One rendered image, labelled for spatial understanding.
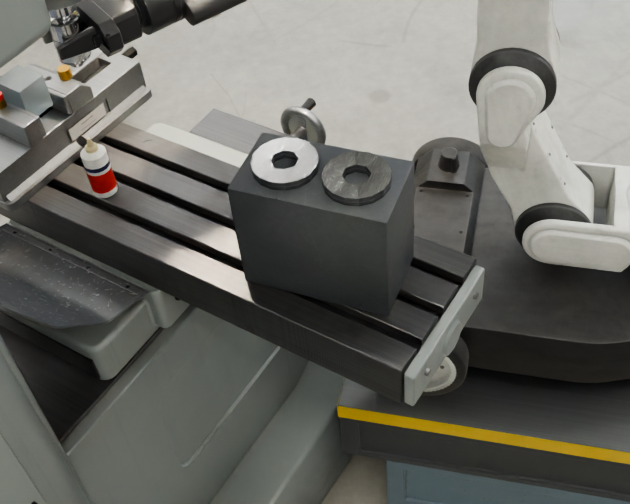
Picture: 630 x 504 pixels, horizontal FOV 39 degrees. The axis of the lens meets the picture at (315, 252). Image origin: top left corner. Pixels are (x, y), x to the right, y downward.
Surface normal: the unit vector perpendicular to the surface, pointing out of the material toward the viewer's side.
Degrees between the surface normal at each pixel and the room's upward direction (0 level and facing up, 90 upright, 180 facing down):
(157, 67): 0
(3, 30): 90
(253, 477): 0
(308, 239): 90
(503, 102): 90
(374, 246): 90
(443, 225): 0
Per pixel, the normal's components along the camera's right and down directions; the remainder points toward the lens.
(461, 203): -0.07, -0.67
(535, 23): -0.23, 0.73
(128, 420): 0.84, 0.35
